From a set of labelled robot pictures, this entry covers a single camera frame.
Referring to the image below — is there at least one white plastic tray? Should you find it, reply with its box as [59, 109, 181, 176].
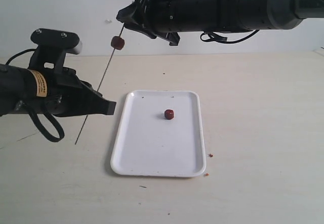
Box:
[110, 90, 206, 178]

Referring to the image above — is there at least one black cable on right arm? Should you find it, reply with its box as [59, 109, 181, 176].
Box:
[199, 0, 324, 44]

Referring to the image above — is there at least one dark red date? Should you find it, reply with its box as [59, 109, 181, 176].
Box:
[164, 109, 175, 120]
[110, 36, 125, 50]

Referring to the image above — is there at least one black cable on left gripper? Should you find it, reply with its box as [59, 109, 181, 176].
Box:
[5, 48, 65, 143]

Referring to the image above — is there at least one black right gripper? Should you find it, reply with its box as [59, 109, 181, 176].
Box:
[116, 0, 220, 39]

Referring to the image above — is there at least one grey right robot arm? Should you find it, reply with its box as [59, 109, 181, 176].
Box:
[116, 0, 323, 46]

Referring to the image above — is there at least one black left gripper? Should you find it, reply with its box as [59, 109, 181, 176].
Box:
[1, 64, 116, 117]

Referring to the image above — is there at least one thin metal skewer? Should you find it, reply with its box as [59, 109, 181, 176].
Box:
[74, 24, 125, 145]

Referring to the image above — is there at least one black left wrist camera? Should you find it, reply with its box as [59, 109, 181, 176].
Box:
[27, 28, 82, 87]

